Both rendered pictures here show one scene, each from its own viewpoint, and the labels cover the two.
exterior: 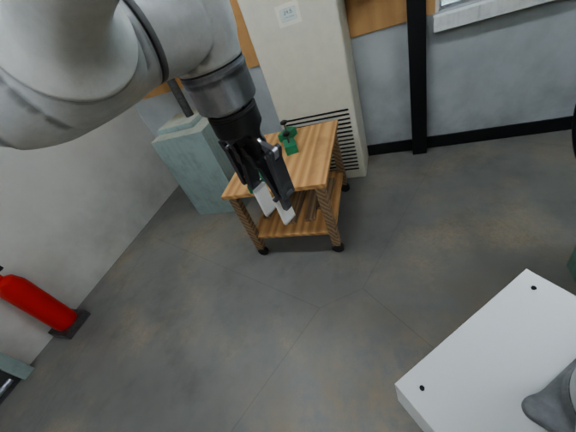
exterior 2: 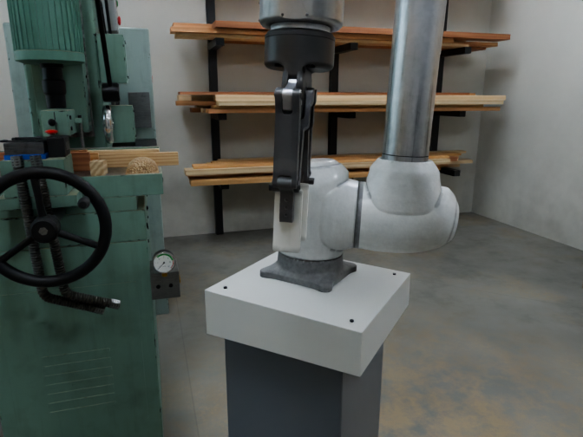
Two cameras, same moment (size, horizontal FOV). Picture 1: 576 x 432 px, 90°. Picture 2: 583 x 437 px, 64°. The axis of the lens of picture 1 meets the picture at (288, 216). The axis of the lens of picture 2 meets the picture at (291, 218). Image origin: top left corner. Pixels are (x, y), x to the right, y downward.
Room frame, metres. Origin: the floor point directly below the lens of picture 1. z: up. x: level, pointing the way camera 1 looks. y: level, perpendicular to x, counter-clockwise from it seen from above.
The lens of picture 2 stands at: (0.84, 0.37, 1.10)
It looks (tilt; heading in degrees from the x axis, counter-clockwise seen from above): 14 degrees down; 223
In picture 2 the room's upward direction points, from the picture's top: straight up
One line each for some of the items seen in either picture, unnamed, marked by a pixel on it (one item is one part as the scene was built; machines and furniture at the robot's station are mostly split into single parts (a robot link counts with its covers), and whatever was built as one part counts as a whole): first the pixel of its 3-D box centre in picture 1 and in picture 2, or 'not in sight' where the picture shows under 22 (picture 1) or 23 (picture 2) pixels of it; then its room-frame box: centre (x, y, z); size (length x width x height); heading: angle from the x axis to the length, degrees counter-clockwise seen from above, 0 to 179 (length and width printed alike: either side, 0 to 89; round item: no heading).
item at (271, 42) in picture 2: (242, 133); (298, 76); (0.44, 0.02, 1.13); 0.08 x 0.07 x 0.09; 33
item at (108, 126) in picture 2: not in sight; (108, 124); (0.11, -1.10, 1.02); 0.12 x 0.03 x 0.12; 59
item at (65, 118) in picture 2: not in sight; (61, 124); (0.27, -1.07, 1.03); 0.14 x 0.07 x 0.09; 59
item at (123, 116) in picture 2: not in sight; (120, 123); (0.05, -1.13, 1.02); 0.09 x 0.07 x 0.12; 149
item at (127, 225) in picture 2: not in sight; (75, 207); (0.22, -1.16, 0.76); 0.57 x 0.45 x 0.09; 59
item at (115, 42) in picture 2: not in sight; (113, 59); (0.04, -1.16, 1.23); 0.09 x 0.08 x 0.15; 59
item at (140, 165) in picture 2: not in sight; (141, 163); (0.13, -0.86, 0.92); 0.14 x 0.09 x 0.04; 59
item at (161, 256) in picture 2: not in sight; (164, 264); (0.16, -0.74, 0.65); 0.06 x 0.04 x 0.08; 149
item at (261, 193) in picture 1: (265, 199); (287, 220); (0.47, 0.03, 0.97); 0.03 x 0.01 x 0.07; 123
